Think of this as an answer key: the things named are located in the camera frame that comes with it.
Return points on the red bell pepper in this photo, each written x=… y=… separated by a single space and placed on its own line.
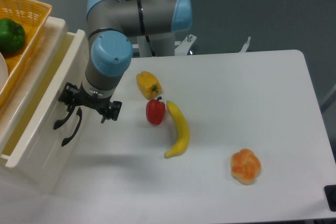
x=155 y=111

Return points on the yellow plastic basket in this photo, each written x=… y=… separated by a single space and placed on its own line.
x=21 y=24

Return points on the black device at table edge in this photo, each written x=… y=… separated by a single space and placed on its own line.
x=330 y=193

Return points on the white drawer cabinet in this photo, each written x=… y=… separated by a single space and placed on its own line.
x=52 y=46

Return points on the orange knotted bread roll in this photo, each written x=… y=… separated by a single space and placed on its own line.
x=245 y=166

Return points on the yellow bell pepper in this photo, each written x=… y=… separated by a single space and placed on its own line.
x=148 y=84

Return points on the white table bracket right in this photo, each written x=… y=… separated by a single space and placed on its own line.
x=245 y=46

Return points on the white plate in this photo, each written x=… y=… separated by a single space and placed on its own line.
x=3 y=71

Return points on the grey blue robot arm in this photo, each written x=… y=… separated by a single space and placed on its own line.
x=110 y=25

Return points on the green bell pepper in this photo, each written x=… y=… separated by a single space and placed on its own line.
x=12 y=36

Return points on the black top drawer handle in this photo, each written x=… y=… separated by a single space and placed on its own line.
x=61 y=122

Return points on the yellow banana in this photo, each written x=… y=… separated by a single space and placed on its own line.
x=183 y=131

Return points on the white drawer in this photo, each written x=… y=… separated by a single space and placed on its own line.
x=40 y=145

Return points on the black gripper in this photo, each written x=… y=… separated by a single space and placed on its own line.
x=72 y=96

